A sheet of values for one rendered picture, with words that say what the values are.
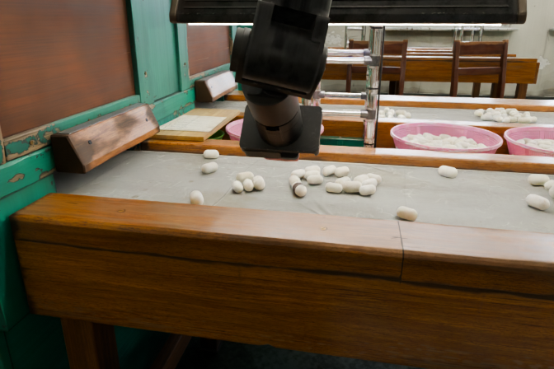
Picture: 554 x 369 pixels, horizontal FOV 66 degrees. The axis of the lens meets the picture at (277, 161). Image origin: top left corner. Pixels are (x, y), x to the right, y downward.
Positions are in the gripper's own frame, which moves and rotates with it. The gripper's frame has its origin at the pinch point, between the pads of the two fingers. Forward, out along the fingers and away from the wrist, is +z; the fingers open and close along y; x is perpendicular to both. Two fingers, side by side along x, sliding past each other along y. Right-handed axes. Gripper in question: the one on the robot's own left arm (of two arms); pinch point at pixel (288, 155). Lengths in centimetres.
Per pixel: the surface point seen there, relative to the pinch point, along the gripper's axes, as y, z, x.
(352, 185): -9.5, 18.2, -2.2
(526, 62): -132, 230, -183
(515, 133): -52, 53, -32
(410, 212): -18.9, 10.6, 4.3
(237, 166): 15.5, 27.4, -8.1
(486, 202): -33.1, 19.7, -1.3
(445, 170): -27.9, 27.4, -10.0
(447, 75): -77, 236, -174
